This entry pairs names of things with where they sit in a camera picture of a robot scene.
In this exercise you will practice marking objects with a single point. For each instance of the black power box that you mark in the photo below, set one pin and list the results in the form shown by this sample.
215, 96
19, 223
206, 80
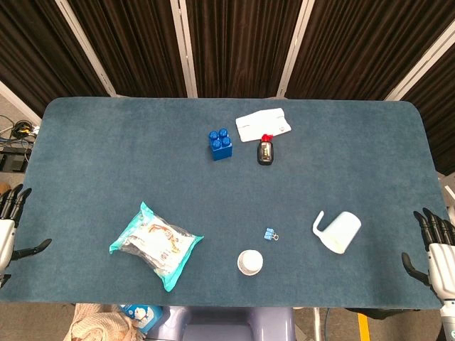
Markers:
12, 160

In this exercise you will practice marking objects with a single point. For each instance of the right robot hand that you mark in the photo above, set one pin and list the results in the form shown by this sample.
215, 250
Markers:
440, 255

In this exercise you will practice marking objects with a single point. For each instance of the black bottle with red cap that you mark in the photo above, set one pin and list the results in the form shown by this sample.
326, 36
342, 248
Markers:
265, 150

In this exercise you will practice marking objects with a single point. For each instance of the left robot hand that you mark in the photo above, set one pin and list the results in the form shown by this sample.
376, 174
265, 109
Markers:
8, 231

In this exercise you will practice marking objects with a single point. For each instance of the blue building block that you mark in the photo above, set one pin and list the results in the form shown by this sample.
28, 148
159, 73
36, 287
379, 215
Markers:
220, 144

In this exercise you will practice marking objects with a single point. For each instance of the blue table mat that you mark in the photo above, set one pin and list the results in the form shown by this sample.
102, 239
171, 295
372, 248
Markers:
227, 177

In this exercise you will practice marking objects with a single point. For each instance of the teal snack package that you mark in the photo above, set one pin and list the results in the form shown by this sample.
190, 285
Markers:
156, 247

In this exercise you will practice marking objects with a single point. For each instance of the white folded cloth pouch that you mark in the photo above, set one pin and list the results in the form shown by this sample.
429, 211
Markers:
262, 124

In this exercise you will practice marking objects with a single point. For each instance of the white curtain frame post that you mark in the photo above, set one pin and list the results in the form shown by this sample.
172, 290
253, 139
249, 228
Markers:
295, 48
185, 48
17, 103
87, 48
419, 60

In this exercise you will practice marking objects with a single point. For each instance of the blue binder clip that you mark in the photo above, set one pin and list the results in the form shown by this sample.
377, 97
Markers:
269, 234

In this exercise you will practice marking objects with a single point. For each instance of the purple robot base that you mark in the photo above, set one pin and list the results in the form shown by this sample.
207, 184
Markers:
222, 323

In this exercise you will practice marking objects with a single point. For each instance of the beige knitted cloth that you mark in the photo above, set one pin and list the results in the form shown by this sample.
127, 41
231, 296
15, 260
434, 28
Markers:
101, 325

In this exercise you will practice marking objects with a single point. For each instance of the blue printed package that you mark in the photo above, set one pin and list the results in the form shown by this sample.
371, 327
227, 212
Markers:
142, 315

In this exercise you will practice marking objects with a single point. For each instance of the black pleated curtain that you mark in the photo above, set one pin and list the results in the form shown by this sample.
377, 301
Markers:
234, 46

